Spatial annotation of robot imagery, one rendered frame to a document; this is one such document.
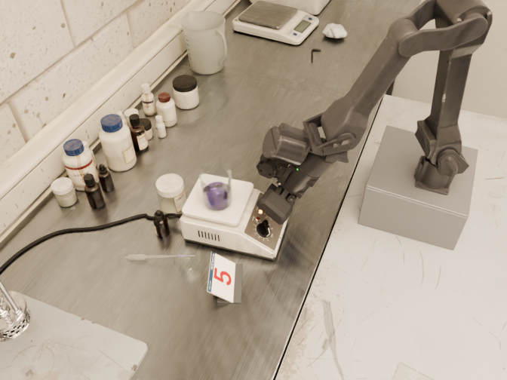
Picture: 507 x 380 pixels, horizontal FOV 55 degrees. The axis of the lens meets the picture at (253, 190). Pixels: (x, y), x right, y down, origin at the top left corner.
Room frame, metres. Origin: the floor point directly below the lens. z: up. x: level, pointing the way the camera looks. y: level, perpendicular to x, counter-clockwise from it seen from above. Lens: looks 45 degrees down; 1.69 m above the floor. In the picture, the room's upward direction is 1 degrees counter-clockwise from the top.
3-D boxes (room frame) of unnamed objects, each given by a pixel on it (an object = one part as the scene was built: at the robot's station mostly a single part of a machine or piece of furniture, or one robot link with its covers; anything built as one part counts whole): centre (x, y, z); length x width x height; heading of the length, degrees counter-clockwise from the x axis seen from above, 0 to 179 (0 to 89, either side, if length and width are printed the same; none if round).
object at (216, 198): (0.68, 0.07, 1.03); 0.07 x 0.06 x 0.08; 158
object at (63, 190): (0.78, 0.42, 0.93); 0.05 x 0.05 x 0.05
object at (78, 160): (0.84, 0.40, 0.96); 0.06 x 0.06 x 0.11
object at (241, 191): (0.70, 0.07, 0.98); 0.12 x 0.12 x 0.01; 73
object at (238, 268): (0.55, 0.06, 0.92); 0.09 x 0.06 x 0.04; 178
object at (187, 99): (1.16, 0.18, 0.94); 0.07 x 0.07 x 0.07
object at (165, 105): (1.07, 0.23, 0.94); 0.05 x 0.05 x 0.09
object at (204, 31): (1.35, 0.13, 0.97); 0.18 x 0.13 x 0.15; 38
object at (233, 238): (0.69, 0.05, 0.94); 0.22 x 0.13 x 0.08; 73
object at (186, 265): (0.59, 0.13, 0.91); 0.06 x 0.06 x 0.02
